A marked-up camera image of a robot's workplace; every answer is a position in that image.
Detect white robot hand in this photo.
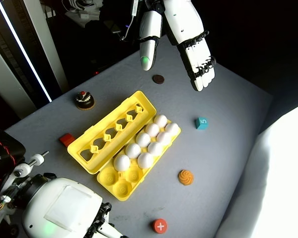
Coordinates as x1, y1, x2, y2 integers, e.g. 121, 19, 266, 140
138, 0, 217, 92
21, 177, 129, 238

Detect yellow plastic egg carton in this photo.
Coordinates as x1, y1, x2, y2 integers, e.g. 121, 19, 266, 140
67, 90, 182, 201

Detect dark chocolate sandwich cookie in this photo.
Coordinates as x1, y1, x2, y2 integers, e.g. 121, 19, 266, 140
152, 74, 165, 85

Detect plain red block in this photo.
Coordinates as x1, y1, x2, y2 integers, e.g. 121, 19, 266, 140
59, 133, 75, 147

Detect red cylinder with white cross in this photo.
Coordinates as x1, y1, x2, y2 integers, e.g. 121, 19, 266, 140
152, 218, 168, 235

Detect teal number five block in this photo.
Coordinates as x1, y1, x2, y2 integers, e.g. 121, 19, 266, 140
195, 116, 209, 130

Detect toy chocolate cake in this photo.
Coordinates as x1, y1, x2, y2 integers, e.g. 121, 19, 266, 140
74, 91, 95, 111

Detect orange swirl toy cookie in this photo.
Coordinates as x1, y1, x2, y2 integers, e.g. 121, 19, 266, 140
178, 169, 194, 185

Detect white light strip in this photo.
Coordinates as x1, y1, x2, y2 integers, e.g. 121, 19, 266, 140
0, 0, 53, 103

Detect white backdrop sheet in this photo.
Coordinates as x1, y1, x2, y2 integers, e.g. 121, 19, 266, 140
215, 99, 298, 238

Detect white adapter with cable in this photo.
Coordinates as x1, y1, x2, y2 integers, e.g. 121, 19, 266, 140
121, 0, 140, 42

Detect white frame post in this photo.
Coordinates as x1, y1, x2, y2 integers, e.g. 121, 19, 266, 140
22, 0, 70, 94

